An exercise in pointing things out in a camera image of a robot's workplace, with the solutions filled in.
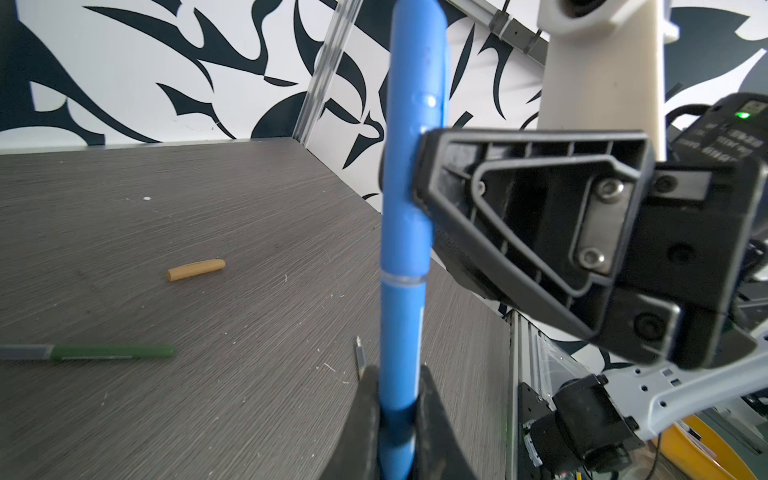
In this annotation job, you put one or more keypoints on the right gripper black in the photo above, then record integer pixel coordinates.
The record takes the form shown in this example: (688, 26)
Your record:
(558, 209)

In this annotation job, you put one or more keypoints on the blue pen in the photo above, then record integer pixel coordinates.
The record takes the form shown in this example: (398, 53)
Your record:
(402, 309)

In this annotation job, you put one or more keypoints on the dark green pen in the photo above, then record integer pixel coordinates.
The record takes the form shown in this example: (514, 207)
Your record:
(76, 352)

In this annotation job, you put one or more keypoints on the blue pen cap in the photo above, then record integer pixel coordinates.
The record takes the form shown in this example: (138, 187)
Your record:
(415, 105)

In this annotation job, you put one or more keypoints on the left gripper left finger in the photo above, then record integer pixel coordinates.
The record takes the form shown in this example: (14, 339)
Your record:
(356, 453)

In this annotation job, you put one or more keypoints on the tan pen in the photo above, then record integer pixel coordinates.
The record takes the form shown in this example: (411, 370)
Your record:
(360, 357)

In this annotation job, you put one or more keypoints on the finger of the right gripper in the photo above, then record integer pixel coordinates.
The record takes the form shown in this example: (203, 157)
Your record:
(466, 257)

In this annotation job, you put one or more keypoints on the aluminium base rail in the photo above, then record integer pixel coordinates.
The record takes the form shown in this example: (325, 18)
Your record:
(537, 369)

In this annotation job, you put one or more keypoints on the tan pen cap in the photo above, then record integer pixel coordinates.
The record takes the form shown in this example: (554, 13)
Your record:
(195, 269)

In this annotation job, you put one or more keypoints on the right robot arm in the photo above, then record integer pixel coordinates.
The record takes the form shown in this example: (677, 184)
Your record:
(599, 419)

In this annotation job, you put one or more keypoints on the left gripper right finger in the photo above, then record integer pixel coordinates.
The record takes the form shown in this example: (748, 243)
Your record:
(437, 451)

